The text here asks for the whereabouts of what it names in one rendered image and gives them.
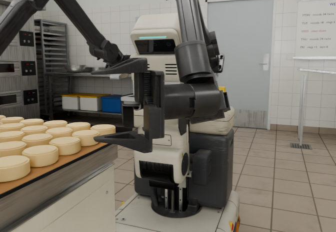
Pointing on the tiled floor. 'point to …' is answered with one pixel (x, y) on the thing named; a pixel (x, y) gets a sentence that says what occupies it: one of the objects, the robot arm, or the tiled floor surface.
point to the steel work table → (73, 91)
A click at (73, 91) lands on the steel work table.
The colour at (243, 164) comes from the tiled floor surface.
